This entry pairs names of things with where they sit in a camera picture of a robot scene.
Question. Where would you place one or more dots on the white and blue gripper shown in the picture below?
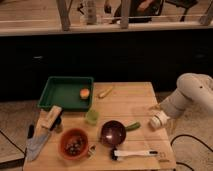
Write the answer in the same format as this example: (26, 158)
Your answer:
(159, 120)

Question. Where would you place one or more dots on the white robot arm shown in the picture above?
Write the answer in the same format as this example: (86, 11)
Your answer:
(190, 87)

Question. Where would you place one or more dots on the green paper cup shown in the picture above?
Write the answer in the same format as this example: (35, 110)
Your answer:
(91, 117)

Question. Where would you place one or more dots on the green vegetable toy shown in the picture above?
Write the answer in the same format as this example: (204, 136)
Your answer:
(132, 127)

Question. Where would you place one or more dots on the dark red bowl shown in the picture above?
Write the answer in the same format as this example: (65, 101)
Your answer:
(112, 133)

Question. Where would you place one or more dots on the orange round fruit toy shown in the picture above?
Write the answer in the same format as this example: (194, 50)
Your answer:
(84, 93)

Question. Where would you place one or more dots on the orange bowl with contents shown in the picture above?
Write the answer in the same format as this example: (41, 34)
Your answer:
(73, 144)

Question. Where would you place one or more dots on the green plastic tray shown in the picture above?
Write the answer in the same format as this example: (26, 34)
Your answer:
(64, 91)

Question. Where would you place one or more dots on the white handled brush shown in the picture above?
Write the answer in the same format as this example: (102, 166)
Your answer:
(115, 154)

